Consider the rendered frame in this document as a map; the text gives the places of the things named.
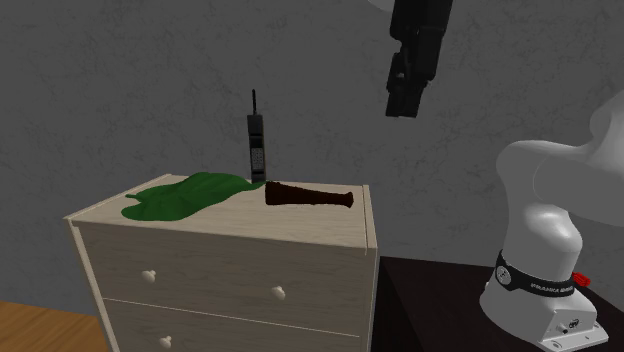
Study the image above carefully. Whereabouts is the light wood chest of drawers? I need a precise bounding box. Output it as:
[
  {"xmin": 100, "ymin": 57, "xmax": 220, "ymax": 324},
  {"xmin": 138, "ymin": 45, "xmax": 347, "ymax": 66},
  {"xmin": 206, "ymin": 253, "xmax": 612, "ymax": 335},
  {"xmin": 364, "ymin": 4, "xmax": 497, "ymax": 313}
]
[{"xmin": 63, "ymin": 172, "xmax": 381, "ymax": 352}]

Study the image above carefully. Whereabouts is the green leaf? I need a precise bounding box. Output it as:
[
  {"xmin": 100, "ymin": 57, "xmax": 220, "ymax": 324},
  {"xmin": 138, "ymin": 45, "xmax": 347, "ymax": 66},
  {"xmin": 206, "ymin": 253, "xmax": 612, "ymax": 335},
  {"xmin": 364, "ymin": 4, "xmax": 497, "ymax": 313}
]
[{"xmin": 120, "ymin": 171, "xmax": 267, "ymax": 223}]

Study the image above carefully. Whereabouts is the dark robot stand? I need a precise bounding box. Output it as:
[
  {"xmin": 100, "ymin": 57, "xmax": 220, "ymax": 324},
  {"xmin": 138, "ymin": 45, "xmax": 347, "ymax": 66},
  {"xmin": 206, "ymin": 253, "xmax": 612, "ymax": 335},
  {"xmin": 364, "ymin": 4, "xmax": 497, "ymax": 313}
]
[{"xmin": 371, "ymin": 255, "xmax": 624, "ymax": 352}]

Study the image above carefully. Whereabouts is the black phone with antenna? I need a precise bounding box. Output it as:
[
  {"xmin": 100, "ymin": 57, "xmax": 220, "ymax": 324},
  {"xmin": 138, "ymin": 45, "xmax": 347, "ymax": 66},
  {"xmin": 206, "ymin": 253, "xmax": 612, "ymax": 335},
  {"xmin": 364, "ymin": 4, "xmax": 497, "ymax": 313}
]
[{"xmin": 245, "ymin": 88, "xmax": 268, "ymax": 185}]

